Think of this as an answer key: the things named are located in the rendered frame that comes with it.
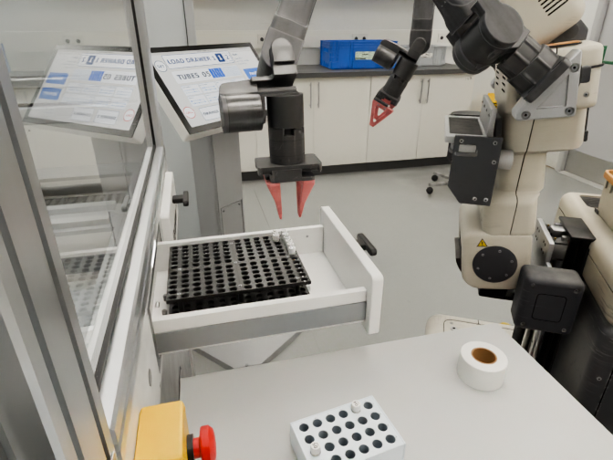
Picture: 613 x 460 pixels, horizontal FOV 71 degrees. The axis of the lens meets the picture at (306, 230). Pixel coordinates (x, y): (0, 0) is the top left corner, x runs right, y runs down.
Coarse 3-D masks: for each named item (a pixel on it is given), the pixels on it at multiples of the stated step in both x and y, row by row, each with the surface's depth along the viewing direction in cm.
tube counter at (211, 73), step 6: (228, 66) 156; (234, 66) 158; (204, 72) 147; (210, 72) 149; (216, 72) 151; (222, 72) 153; (228, 72) 155; (234, 72) 157; (240, 72) 159; (204, 78) 146; (210, 78) 147
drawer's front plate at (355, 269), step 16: (320, 208) 90; (320, 224) 91; (336, 224) 82; (336, 240) 81; (352, 240) 75; (336, 256) 82; (352, 256) 73; (368, 256) 70; (336, 272) 84; (352, 272) 74; (368, 272) 66; (368, 288) 67; (368, 304) 68; (368, 320) 69
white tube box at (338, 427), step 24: (336, 408) 59; (360, 408) 59; (312, 432) 56; (336, 432) 57; (360, 432) 56; (384, 432) 56; (312, 456) 52; (336, 456) 53; (360, 456) 52; (384, 456) 53
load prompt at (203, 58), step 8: (168, 56) 139; (176, 56) 142; (184, 56) 144; (192, 56) 146; (200, 56) 149; (208, 56) 151; (216, 56) 154; (224, 56) 157; (168, 64) 138; (176, 64) 140; (184, 64) 142; (192, 64) 145; (200, 64) 147; (208, 64) 150; (216, 64) 152
